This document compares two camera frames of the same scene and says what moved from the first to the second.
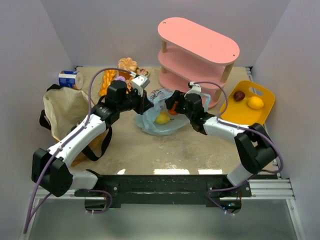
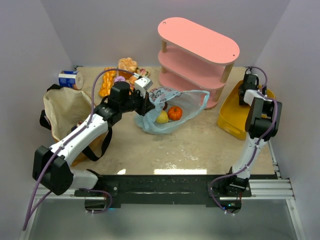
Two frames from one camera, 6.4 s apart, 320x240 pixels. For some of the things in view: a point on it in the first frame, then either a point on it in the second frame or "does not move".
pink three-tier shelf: x=191 y=56 does not move
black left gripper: x=144 y=105 does not move
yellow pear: x=163 y=118 does not move
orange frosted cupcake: x=127 y=64 does not move
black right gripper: x=176 y=100 → x=245 y=92
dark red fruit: x=238 y=96 → x=166 y=105
